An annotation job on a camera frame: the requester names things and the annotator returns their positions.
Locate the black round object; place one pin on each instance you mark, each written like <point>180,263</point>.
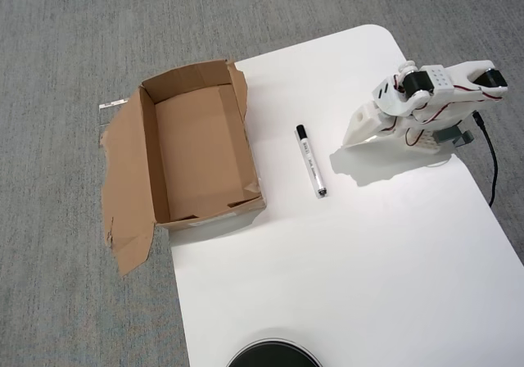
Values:
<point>272,352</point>

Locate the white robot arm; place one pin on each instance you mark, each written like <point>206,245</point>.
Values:
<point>440,81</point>

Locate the small white strip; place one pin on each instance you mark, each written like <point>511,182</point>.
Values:
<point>112,104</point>

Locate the open brown cardboard box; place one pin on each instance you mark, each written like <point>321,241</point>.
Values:
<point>196,150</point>

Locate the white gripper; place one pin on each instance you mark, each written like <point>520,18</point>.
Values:
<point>361,127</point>

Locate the white marker pen black cap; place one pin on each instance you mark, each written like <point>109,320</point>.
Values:
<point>311,162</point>

